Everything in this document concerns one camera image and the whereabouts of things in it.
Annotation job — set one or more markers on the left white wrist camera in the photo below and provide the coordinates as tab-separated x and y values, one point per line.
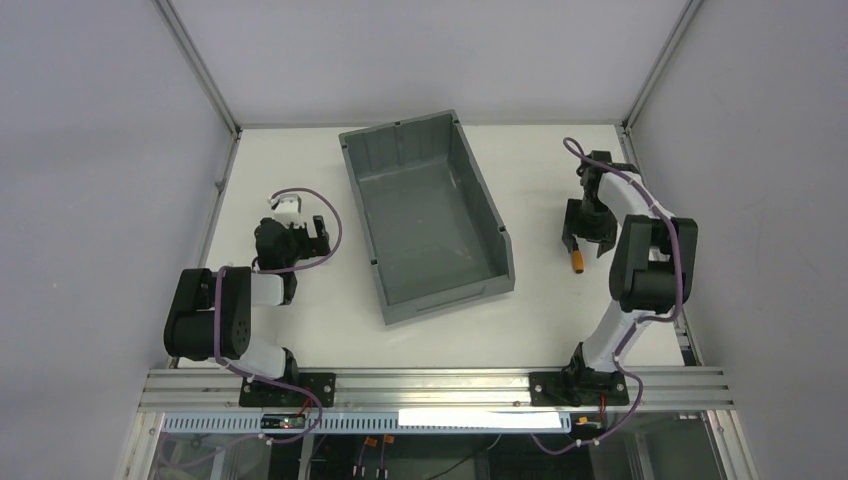
287	210

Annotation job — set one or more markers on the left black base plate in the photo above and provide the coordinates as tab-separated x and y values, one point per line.
258	394

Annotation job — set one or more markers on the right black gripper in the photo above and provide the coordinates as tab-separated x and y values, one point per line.
586	229

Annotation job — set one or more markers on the grey plastic storage bin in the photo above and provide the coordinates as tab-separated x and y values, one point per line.
433	234

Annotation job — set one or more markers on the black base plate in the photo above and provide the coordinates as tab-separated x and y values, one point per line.
549	388
258	394

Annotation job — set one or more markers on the grey slotted cable duct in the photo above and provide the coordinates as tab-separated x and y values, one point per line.
407	421

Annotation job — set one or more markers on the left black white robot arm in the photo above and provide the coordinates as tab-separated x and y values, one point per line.
211	313

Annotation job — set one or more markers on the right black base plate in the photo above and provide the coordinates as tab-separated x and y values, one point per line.
549	388

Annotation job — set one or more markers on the aluminium front rail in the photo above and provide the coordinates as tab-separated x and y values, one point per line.
655	389

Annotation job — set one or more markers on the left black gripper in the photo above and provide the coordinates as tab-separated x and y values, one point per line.
312	237

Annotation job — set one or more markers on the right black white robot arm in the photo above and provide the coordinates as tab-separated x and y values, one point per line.
651	272

